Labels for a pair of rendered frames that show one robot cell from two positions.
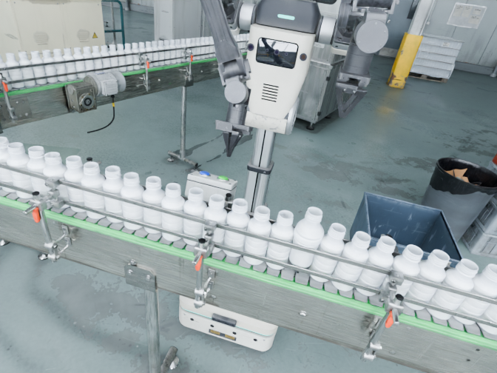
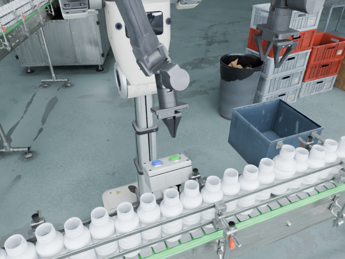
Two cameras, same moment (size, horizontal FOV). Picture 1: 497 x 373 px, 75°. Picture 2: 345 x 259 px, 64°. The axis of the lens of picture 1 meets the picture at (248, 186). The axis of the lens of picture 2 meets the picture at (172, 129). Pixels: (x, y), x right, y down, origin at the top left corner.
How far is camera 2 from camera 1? 0.52 m
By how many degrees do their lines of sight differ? 26
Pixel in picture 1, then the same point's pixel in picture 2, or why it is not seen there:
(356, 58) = (285, 18)
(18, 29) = not seen: outside the picture
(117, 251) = not seen: outside the picture
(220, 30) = (144, 25)
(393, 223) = (254, 121)
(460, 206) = (247, 86)
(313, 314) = (295, 220)
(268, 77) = not seen: hidden behind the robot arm
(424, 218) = (271, 108)
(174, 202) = (177, 206)
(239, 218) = (235, 186)
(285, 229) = (270, 173)
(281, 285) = (276, 215)
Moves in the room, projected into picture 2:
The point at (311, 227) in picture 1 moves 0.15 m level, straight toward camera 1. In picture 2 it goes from (291, 161) to (329, 201)
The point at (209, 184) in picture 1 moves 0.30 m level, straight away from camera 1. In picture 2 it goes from (171, 170) to (119, 127)
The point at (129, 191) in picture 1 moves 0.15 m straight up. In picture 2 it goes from (130, 223) to (123, 178)
